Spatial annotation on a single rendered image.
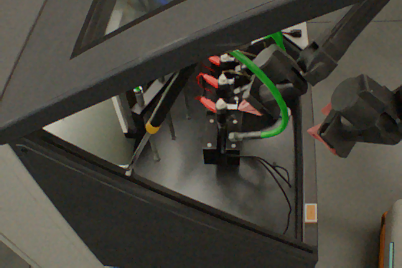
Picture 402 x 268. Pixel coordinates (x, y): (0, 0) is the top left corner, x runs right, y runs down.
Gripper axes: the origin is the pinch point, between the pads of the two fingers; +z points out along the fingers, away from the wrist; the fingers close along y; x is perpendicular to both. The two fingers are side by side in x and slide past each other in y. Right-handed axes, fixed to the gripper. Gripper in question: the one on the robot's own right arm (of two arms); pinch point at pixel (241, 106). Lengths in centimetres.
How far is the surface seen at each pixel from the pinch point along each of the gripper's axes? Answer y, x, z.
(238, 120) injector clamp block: -7.0, -4.1, 10.5
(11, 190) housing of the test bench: 36, 44, 12
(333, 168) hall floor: -101, -55, 58
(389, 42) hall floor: -118, -159, 44
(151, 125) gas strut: 28, 34, -25
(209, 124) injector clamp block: -1.8, -0.5, 15.3
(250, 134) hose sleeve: -0.4, 10.4, -7.2
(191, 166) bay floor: -8.8, 5.7, 29.2
